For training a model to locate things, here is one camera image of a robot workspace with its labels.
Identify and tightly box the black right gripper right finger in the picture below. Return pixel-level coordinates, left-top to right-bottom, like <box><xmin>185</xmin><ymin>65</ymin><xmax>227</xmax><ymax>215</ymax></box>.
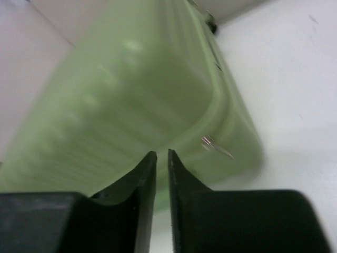
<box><xmin>168</xmin><ymin>150</ymin><xmax>331</xmax><ymax>252</ymax></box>

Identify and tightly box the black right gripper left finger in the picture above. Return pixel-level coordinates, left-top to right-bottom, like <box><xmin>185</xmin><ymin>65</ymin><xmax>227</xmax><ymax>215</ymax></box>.
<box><xmin>1</xmin><ymin>151</ymin><xmax>157</xmax><ymax>252</ymax></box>

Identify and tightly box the green suitcase blue lining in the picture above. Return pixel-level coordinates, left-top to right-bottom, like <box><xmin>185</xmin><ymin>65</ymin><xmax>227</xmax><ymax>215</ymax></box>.
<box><xmin>1</xmin><ymin>1</ymin><xmax>262</xmax><ymax>210</ymax></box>

